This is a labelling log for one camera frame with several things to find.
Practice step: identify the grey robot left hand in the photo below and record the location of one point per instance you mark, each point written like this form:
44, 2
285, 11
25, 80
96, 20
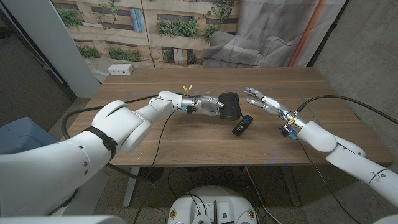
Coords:
206, 105

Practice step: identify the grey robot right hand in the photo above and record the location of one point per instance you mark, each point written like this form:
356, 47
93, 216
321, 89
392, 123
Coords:
270, 105

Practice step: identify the black cylindrical fabric speaker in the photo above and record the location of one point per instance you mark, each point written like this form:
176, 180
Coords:
230, 105

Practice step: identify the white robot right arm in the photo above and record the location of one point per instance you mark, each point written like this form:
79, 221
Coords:
342, 149

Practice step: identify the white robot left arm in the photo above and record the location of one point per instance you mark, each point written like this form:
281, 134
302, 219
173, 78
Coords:
77, 155

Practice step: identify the black TV remote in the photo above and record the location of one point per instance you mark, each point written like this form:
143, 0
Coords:
242, 125

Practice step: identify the printed fabric backdrop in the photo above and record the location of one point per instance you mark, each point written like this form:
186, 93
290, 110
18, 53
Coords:
248, 37

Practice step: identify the grey table leg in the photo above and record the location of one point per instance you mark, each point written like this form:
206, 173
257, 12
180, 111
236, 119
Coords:
290, 186

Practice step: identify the black round floor object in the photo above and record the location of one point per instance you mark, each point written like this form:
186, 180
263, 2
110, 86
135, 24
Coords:
155, 174

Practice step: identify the white power strip box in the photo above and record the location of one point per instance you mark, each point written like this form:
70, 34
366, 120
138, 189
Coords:
120, 69

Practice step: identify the white robot torso base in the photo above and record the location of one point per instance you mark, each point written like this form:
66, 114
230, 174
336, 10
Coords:
214, 205

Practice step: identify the white table leg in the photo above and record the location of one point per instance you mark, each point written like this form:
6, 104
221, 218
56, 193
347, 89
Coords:
130, 189

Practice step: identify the white pillar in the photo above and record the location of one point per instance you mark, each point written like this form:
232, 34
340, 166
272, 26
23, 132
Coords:
53, 40

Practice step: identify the blue grey bin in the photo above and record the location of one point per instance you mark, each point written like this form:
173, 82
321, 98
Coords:
21, 137

